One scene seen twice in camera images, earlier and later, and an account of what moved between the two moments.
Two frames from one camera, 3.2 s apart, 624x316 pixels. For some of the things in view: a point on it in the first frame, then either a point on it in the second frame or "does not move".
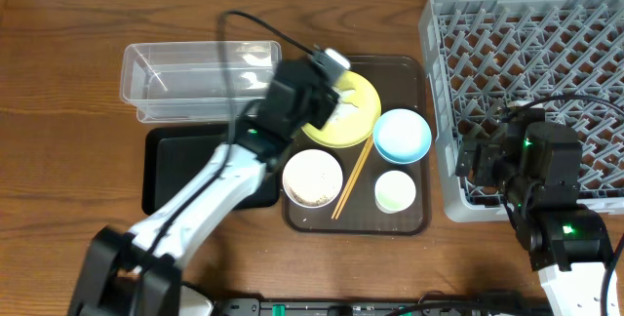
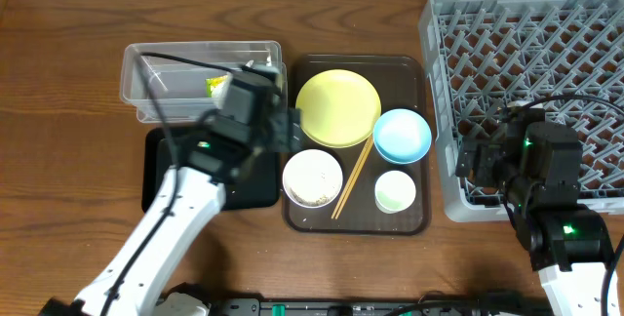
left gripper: x=322 y=95 -> x=289 y=129
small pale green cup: x=394 y=191 does not move
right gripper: x=474 y=161 does not move
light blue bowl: x=402 y=136 does not move
